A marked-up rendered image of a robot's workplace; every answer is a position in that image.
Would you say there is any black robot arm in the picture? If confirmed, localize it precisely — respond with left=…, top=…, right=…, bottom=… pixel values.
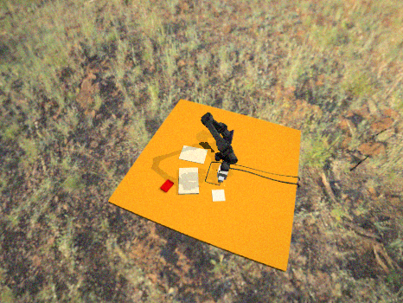
left=201, top=112, right=239, bottom=164

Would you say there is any red rectangular block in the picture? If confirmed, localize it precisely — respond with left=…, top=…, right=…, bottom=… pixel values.
left=160, top=179, right=174, bottom=193

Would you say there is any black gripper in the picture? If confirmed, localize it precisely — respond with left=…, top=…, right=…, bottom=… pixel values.
left=221, top=156, right=230, bottom=171

